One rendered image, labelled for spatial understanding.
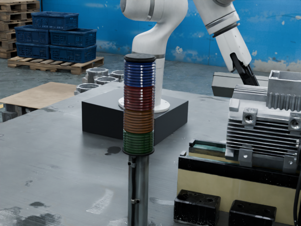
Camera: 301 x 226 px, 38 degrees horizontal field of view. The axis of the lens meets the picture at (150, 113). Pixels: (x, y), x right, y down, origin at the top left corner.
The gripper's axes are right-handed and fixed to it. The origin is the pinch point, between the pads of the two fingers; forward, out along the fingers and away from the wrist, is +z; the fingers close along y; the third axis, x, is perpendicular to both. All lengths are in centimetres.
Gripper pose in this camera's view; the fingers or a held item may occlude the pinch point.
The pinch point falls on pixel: (251, 84)
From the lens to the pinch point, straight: 114.0
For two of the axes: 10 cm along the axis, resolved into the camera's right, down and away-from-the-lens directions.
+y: -3.4, 2.8, -9.0
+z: 4.5, 8.9, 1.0
